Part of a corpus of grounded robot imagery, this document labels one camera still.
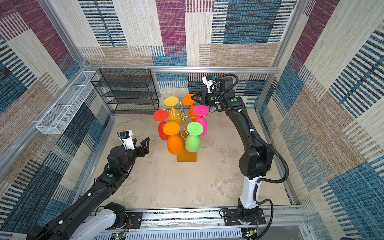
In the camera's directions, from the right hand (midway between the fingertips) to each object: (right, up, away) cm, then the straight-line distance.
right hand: (192, 99), depth 77 cm
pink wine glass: (+5, -6, -3) cm, 8 cm away
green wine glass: (0, -21, -3) cm, 21 cm away
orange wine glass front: (-8, -21, -4) cm, 23 cm away
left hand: (-25, -19, +1) cm, 32 cm away
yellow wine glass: (-9, -8, +1) cm, 12 cm away
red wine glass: (-15, -8, -4) cm, 17 cm away
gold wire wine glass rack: (-4, -33, +17) cm, 37 cm away
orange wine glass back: (-2, 0, +2) cm, 3 cm away
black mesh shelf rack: (-48, +12, +35) cm, 60 cm away
